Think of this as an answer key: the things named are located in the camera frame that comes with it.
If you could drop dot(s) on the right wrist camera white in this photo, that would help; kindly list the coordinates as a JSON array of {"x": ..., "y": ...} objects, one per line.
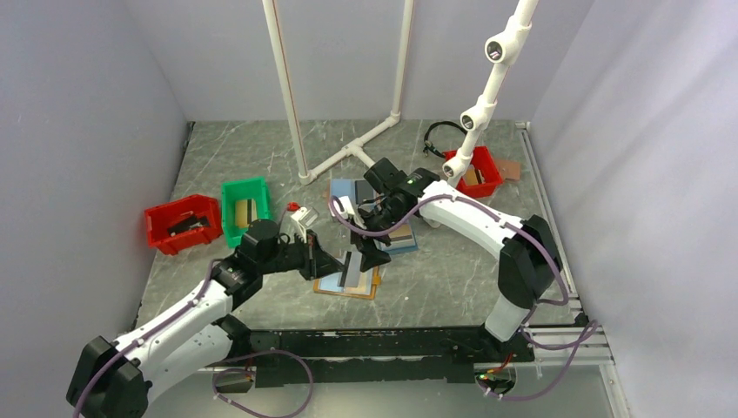
[{"x": 344, "y": 207}]

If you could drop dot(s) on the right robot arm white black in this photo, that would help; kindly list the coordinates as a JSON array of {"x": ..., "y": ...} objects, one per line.
[{"x": 526, "y": 251}]

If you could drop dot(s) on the blue open card holder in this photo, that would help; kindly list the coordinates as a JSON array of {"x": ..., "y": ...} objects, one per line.
[{"x": 402, "y": 240}]

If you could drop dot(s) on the beige card in green bin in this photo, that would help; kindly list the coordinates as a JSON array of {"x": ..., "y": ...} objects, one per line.
[{"x": 245, "y": 212}]

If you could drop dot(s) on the left red plastic bin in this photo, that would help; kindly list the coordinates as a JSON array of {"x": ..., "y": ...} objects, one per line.
[{"x": 158, "y": 218}]

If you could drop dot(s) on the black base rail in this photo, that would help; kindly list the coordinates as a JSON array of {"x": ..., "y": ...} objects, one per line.
[{"x": 455, "y": 354}]

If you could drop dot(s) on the white pvc pipe frame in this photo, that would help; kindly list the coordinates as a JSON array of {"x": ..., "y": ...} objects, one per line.
[{"x": 355, "y": 147}]

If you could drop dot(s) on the dark grey credit card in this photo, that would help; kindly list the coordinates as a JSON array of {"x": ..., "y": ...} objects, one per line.
[{"x": 190, "y": 223}]

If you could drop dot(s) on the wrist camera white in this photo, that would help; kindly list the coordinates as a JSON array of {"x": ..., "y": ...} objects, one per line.
[
  {"x": 302, "y": 218},
  {"x": 344, "y": 207}
]

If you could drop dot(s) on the green plastic bin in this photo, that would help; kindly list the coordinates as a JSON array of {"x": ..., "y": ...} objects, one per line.
[{"x": 252, "y": 188}]

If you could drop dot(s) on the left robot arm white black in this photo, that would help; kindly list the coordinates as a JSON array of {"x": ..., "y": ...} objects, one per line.
[{"x": 123, "y": 377}]

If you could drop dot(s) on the grey striped credit card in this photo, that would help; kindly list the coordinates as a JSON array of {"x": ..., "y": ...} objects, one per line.
[{"x": 350, "y": 268}]

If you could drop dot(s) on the brown flat card holder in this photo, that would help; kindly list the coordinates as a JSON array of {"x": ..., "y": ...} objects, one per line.
[{"x": 509, "y": 170}]

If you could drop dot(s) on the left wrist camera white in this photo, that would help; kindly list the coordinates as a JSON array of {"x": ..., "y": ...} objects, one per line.
[{"x": 302, "y": 218}]

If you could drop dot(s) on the white pvc camera mast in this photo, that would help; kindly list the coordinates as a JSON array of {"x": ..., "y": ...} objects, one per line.
[{"x": 502, "y": 50}]

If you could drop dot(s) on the orange card holder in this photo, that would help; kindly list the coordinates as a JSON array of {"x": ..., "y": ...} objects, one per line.
[{"x": 358, "y": 286}]

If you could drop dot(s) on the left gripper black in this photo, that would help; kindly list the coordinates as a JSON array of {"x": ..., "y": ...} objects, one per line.
[{"x": 316, "y": 263}]

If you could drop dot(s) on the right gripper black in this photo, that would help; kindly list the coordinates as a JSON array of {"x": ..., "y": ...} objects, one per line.
[{"x": 372, "y": 256}]

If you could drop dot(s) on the right red plastic bin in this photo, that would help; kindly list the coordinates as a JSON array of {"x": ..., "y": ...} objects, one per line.
[{"x": 481, "y": 177}]

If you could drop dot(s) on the red plastic bin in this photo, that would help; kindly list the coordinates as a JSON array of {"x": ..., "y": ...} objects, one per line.
[
  {"x": 158, "y": 218},
  {"x": 481, "y": 177}
]

